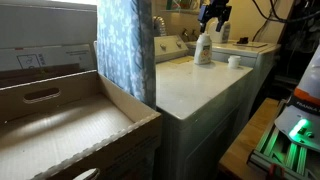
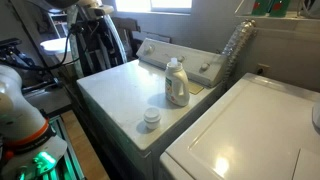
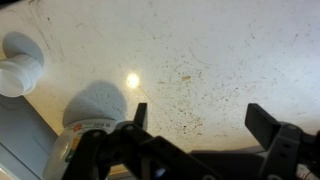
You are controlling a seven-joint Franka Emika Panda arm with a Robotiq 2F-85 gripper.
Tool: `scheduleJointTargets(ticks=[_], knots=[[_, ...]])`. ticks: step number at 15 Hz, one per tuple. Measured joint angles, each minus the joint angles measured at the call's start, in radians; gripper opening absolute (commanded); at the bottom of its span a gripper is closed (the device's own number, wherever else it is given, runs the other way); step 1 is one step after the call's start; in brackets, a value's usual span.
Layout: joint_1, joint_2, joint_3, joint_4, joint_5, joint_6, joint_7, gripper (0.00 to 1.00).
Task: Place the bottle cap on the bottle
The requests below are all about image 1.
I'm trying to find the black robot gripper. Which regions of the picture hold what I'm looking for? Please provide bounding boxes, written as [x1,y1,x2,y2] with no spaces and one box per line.
[198,0,232,33]

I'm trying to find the white bottle cap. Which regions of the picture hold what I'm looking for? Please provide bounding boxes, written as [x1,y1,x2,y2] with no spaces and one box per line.
[228,55,241,69]

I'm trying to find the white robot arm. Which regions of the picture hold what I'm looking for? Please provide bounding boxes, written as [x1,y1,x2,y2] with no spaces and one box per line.
[198,0,320,152]

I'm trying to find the white detergent bottle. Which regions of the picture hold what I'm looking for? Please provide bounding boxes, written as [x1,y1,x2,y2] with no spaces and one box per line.
[194,33,212,65]

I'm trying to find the white jug on washer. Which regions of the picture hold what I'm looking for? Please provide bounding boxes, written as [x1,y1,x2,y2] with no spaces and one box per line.
[208,20,231,43]

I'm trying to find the small black object on washer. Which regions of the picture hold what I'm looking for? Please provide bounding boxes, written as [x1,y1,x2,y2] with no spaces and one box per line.
[237,37,249,44]

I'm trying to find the green boxes on shelf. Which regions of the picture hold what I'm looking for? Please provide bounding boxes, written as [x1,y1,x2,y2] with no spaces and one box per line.
[166,0,207,10]

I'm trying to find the white washing machine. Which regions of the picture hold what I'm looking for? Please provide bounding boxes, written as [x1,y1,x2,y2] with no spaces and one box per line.
[195,41,279,127]

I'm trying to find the grey dryer machine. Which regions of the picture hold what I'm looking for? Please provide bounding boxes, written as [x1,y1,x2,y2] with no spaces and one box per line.
[154,36,252,180]

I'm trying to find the white flat cardboard box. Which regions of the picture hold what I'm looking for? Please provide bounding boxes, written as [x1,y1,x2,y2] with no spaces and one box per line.
[0,44,95,71]

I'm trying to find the wooden platform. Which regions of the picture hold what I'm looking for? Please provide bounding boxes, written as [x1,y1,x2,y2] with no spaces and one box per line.
[215,98,279,180]

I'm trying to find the brown cardboard box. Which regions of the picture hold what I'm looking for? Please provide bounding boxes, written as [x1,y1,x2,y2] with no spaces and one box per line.
[0,71,162,180]

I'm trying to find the silver flexible vent hose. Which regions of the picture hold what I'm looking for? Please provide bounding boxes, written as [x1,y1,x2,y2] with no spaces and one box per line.
[153,15,168,38]

